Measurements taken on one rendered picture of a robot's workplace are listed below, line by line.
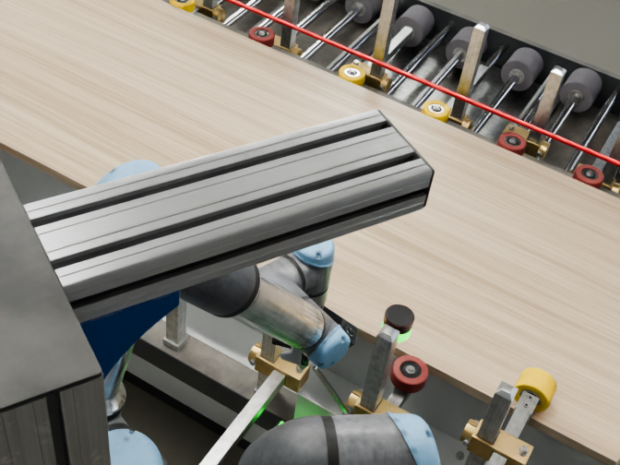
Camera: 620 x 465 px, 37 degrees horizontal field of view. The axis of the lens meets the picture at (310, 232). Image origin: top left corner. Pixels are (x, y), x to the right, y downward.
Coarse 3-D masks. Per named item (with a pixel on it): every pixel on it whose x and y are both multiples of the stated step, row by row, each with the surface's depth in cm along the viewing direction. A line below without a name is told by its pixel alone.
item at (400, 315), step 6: (396, 306) 188; (402, 306) 188; (390, 312) 187; (396, 312) 187; (402, 312) 187; (408, 312) 187; (390, 318) 185; (396, 318) 186; (402, 318) 186; (408, 318) 186; (396, 324) 185; (402, 324) 185; (408, 324) 185
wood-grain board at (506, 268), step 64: (0, 0) 287; (64, 0) 291; (128, 0) 295; (0, 64) 265; (64, 64) 268; (128, 64) 271; (192, 64) 274; (256, 64) 278; (0, 128) 246; (64, 128) 248; (128, 128) 251; (192, 128) 254; (256, 128) 257; (448, 128) 266; (448, 192) 246; (512, 192) 249; (576, 192) 252; (384, 256) 227; (448, 256) 230; (512, 256) 232; (576, 256) 234; (448, 320) 215; (512, 320) 217; (576, 320) 219; (512, 384) 204; (576, 384) 206; (576, 448) 197
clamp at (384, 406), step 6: (354, 390) 202; (354, 396) 201; (360, 396) 201; (348, 402) 201; (354, 402) 201; (384, 402) 201; (354, 408) 200; (360, 408) 199; (366, 408) 199; (378, 408) 200; (384, 408) 200; (390, 408) 200; (396, 408) 200
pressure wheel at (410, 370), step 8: (400, 360) 205; (408, 360) 205; (416, 360) 205; (392, 368) 203; (400, 368) 204; (408, 368) 203; (416, 368) 204; (424, 368) 204; (392, 376) 203; (400, 376) 202; (408, 376) 202; (416, 376) 202; (424, 376) 202; (400, 384) 202; (408, 384) 201; (416, 384) 201; (424, 384) 204; (408, 392) 203
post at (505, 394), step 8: (504, 384) 176; (496, 392) 175; (504, 392) 175; (512, 392) 175; (496, 400) 176; (504, 400) 175; (512, 400) 176; (488, 408) 179; (496, 408) 178; (504, 408) 176; (488, 416) 180; (496, 416) 179; (504, 416) 178; (488, 424) 182; (496, 424) 180; (480, 432) 184; (488, 432) 183; (496, 432) 182; (488, 440) 185; (472, 456) 190; (464, 464) 193; (472, 464) 192; (480, 464) 191
